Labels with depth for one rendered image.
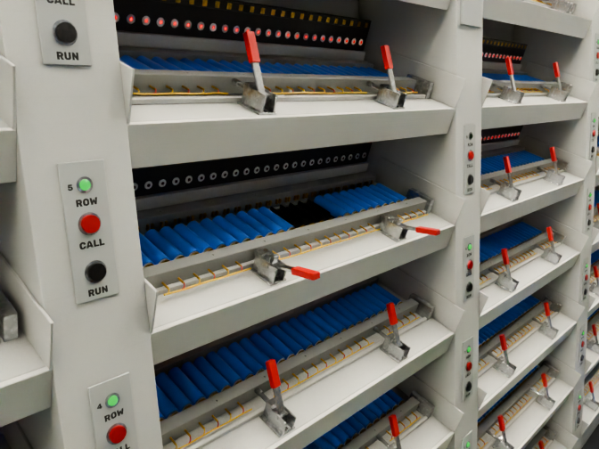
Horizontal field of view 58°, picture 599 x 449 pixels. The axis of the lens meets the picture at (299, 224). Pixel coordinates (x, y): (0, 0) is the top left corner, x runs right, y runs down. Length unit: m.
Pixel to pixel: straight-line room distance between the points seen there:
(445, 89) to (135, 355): 0.67
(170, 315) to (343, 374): 0.36
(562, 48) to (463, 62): 0.68
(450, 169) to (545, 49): 0.75
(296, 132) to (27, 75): 0.31
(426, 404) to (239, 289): 0.58
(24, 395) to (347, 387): 0.47
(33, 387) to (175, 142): 0.25
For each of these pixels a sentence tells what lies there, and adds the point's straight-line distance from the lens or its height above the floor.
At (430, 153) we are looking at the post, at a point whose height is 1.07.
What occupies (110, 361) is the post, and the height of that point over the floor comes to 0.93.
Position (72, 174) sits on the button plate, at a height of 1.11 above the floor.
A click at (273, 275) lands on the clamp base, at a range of 0.65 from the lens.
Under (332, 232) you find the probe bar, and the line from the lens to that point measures 0.78.
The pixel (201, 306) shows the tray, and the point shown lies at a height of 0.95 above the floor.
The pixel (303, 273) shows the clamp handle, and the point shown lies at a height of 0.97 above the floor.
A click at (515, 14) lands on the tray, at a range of 1.22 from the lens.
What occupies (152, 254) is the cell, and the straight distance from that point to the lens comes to 0.64.
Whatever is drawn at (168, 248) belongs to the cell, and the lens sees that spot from 0.65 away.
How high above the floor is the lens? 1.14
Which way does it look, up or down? 11 degrees down
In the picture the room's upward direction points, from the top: 3 degrees counter-clockwise
